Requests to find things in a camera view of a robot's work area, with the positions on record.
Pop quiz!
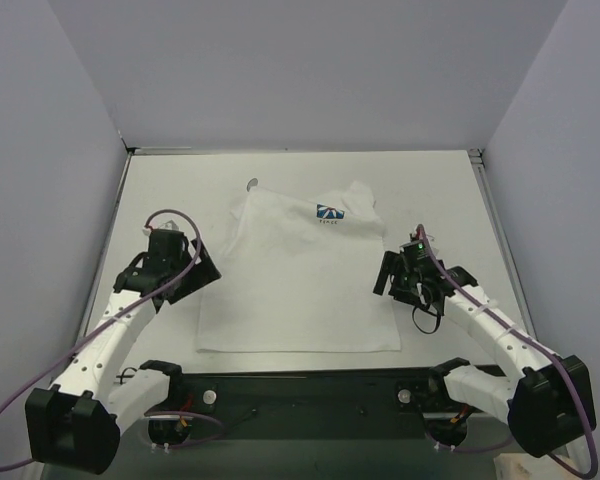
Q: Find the white t-shirt with flower print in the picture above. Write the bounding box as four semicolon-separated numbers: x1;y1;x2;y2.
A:
195;181;401;353

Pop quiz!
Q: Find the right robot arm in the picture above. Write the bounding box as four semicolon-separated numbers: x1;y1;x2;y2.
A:
374;238;596;458

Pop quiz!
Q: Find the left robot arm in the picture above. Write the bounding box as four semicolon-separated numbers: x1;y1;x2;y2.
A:
25;229;221;474

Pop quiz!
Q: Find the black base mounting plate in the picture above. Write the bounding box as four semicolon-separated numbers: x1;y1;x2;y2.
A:
124;367;486;441

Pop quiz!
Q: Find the beige foam block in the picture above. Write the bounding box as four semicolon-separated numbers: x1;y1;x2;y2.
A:
494;453;560;480

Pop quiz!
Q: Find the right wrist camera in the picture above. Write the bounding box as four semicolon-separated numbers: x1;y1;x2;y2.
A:
400;231;433;270

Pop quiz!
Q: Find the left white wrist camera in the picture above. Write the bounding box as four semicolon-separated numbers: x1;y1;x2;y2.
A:
142;220;180;236

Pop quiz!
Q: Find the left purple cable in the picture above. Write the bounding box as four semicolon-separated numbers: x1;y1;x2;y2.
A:
0;208;224;471

